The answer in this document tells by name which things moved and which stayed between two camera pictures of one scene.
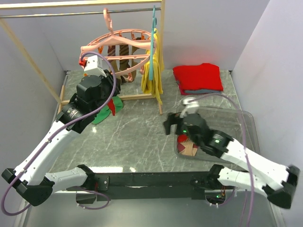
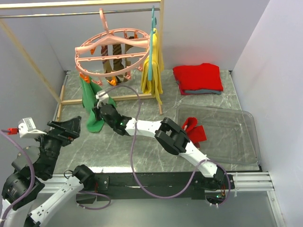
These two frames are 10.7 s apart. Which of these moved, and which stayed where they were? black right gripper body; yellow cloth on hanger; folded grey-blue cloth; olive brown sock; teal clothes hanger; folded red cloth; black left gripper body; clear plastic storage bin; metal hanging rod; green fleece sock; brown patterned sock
Moved: green fleece sock; black left gripper body; olive brown sock; black right gripper body; brown patterned sock
Stayed: yellow cloth on hanger; folded grey-blue cloth; clear plastic storage bin; teal clothes hanger; folded red cloth; metal hanging rod
